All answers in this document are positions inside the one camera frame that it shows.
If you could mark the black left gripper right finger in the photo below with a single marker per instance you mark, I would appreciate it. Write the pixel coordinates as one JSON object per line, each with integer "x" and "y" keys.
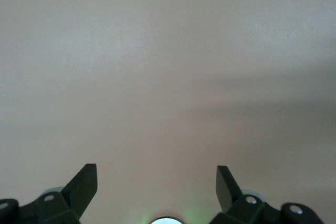
{"x": 225, "y": 190}

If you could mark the brown table cloth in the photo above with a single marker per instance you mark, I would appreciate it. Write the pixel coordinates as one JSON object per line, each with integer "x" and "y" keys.
{"x": 168, "y": 64}

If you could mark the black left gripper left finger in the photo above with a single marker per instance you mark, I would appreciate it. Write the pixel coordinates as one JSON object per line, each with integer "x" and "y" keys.
{"x": 78, "y": 192}

